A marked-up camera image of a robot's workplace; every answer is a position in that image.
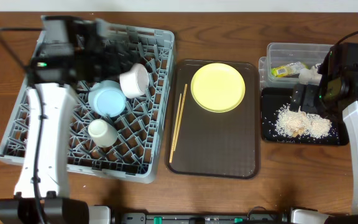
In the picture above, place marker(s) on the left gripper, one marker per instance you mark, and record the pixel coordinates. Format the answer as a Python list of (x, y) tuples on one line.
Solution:
[(110, 58)]

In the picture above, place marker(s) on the white bowl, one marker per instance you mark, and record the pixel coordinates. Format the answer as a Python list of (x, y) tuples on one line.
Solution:
[(135, 82)]

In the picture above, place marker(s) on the light blue bowl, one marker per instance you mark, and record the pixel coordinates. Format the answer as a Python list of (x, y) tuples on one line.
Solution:
[(107, 99)]

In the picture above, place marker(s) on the grey plastic dishwasher rack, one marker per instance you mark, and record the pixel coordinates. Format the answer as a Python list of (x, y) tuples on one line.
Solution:
[(134, 156)]

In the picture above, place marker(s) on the white tissue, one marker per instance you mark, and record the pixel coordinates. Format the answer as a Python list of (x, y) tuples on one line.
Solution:
[(310, 76)]

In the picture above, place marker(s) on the dark brown serving tray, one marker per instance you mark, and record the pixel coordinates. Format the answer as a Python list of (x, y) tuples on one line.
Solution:
[(217, 144)]

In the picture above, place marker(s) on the wooden chopstick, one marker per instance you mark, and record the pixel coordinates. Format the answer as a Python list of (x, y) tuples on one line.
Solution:
[(175, 129), (180, 116)]

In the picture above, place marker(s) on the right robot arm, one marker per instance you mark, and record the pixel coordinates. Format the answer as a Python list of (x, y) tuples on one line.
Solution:
[(336, 97)]

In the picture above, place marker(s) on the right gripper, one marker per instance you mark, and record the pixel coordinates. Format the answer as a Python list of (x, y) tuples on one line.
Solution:
[(304, 99)]

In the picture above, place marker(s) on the rice food waste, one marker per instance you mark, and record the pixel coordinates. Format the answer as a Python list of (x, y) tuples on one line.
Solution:
[(298, 124)]

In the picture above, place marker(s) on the green snack wrapper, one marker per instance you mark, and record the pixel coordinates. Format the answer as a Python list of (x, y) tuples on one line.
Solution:
[(288, 70)]

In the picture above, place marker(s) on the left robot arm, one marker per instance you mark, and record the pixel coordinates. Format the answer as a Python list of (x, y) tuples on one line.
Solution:
[(72, 50)]

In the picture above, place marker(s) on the clear plastic bin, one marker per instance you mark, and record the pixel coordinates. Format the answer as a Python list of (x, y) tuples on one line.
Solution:
[(279, 54)]

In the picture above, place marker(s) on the cream white cup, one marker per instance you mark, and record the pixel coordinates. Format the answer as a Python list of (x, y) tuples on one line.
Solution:
[(102, 133)]

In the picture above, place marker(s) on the black waste tray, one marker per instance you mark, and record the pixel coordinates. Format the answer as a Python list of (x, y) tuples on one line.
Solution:
[(272, 100)]

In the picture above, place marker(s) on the yellow round plate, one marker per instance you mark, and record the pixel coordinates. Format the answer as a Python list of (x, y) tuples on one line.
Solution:
[(218, 87)]

